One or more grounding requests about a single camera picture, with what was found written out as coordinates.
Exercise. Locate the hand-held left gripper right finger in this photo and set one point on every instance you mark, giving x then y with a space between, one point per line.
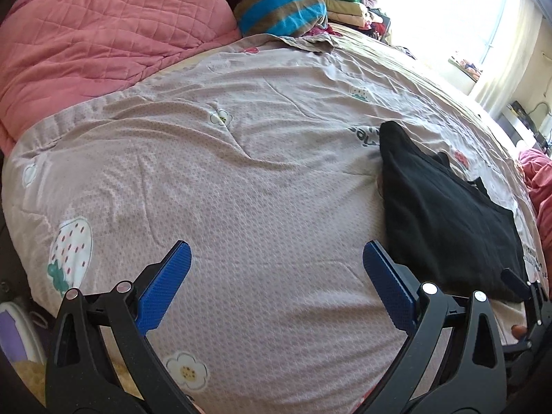
388 287

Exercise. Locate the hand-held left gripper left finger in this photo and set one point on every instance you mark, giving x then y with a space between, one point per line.
166 284

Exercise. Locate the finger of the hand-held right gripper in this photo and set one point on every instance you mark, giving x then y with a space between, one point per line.
513 279

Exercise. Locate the black shirt with orange patches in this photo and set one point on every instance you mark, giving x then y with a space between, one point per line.
440 224

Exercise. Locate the pile of folded clothes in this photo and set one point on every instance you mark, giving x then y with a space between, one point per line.
345 8

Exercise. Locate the pink blanket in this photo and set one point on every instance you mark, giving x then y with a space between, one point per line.
541 172

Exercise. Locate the white purple object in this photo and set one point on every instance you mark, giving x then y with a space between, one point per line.
17 327

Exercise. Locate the printed strawberry bedsheet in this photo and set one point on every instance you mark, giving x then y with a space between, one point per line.
258 159

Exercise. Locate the yellow cloth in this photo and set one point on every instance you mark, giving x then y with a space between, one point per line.
30 375

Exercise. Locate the colourful clutter heap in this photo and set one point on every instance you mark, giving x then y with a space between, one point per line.
465 68

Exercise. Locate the white curtain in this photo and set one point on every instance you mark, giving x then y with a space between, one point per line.
509 60

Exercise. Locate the pink quilted pillow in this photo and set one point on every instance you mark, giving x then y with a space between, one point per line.
108 30

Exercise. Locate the magenta patterned cloth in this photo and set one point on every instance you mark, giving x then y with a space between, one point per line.
321 30

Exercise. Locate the window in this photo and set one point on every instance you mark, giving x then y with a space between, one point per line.
431 8

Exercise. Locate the striped pillow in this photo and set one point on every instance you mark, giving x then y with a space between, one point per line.
276 4

